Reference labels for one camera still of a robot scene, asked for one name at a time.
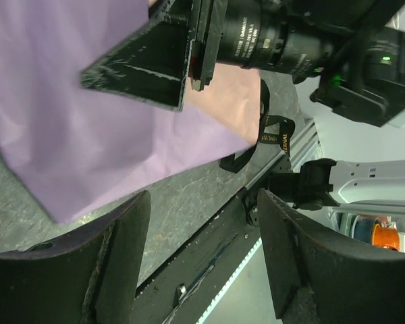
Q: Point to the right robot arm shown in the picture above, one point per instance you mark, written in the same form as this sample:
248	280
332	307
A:
358	58

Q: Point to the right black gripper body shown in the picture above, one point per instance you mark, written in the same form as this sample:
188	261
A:
204	20

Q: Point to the black ribbon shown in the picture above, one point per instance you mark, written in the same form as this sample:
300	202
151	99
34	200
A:
273	130

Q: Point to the aluminium front rail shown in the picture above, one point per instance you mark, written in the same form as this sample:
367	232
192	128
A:
304	146

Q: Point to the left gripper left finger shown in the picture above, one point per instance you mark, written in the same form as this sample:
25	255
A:
88	275

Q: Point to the orange cup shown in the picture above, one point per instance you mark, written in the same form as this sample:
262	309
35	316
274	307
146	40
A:
378	232

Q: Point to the purple flower bouquet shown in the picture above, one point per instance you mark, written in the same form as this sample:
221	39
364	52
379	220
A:
76	150

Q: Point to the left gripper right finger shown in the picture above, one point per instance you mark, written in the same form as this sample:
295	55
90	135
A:
317	275

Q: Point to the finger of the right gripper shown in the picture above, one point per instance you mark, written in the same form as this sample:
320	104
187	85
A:
150	65

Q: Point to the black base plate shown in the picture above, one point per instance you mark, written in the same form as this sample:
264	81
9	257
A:
183	287

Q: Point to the light blue cable duct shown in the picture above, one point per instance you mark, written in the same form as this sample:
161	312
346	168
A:
229	282

